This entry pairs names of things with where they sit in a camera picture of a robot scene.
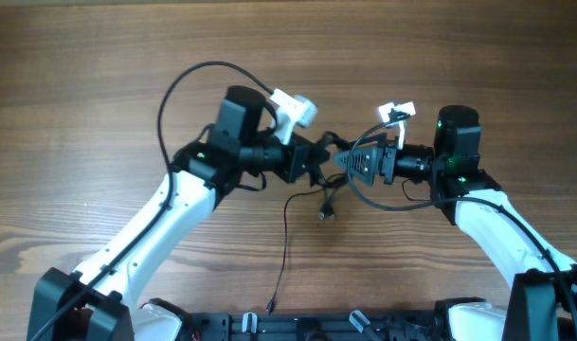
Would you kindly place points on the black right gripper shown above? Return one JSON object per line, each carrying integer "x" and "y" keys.
{"x": 389, "y": 162}

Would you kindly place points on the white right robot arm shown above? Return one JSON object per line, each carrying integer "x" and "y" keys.
{"x": 542, "y": 280}

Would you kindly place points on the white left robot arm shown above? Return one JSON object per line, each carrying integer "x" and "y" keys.
{"x": 252, "y": 134}

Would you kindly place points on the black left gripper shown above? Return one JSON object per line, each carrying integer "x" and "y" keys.
{"x": 295, "y": 161}

